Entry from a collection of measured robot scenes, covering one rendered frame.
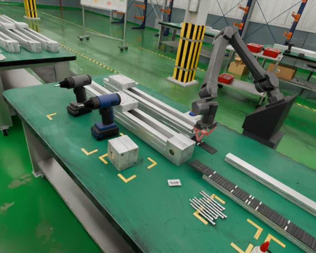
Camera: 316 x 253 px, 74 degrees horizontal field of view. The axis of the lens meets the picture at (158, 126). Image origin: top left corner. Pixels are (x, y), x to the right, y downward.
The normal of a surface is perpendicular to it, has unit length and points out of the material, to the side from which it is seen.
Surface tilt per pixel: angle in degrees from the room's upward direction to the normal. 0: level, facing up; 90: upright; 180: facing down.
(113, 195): 0
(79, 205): 0
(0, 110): 90
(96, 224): 0
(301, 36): 90
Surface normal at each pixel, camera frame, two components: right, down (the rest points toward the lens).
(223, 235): 0.14, -0.85
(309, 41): -0.68, 0.29
